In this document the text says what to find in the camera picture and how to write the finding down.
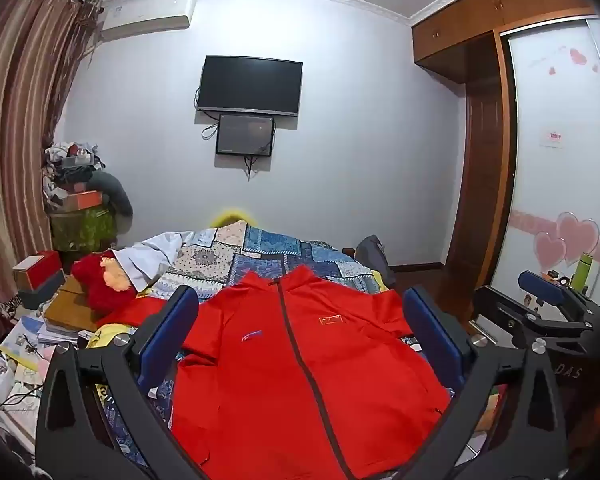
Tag red zip jacket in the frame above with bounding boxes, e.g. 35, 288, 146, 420
97, 265, 453, 480

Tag black wall television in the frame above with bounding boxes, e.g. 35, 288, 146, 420
196, 55, 303, 118

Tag red and white box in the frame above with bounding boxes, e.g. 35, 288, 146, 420
12, 250, 66, 311

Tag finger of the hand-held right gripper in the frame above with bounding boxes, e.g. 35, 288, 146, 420
519, 270, 600, 323
472, 285, 598, 351

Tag white air conditioner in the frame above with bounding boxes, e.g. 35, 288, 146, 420
100, 0, 196, 41

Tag white sliding door heart stickers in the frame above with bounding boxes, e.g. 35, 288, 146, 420
490, 15, 600, 311

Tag wooden wardrobe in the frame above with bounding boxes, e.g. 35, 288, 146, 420
412, 0, 600, 288

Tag green patterned bag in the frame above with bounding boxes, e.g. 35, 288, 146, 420
50, 207, 118, 253

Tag red plush toy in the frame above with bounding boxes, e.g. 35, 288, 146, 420
71, 252, 141, 318

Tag brown cardboard box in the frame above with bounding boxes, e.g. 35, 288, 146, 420
44, 277, 101, 333

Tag pile of books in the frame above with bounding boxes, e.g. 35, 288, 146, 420
0, 315, 96, 358

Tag green bottle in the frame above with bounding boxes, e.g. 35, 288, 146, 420
572, 252, 592, 293

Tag blue patchwork quilt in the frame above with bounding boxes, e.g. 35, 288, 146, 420
95, 222, 396, 468

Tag white cloth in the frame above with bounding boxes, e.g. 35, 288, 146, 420
117, 230, 201, 291

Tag small black wall monitor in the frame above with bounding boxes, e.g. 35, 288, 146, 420
216, 113, 276, 157

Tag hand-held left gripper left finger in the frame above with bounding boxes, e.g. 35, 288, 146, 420
35, 285, 201, 480

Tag striped brown curtain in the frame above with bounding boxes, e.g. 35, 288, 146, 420
0, 0, 103, 346

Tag orange box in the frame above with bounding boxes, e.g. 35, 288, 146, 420
60, 189, 103, 212

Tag grey bag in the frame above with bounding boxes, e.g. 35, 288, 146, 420
355, 235, 396, 286

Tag pile of clothes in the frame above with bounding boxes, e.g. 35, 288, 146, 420
44, 141, 103, 196

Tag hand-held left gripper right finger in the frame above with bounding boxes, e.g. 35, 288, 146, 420
402, 285, 569, 480

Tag yellow printed sheet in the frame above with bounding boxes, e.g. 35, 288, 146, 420
87, 325, 131, 351

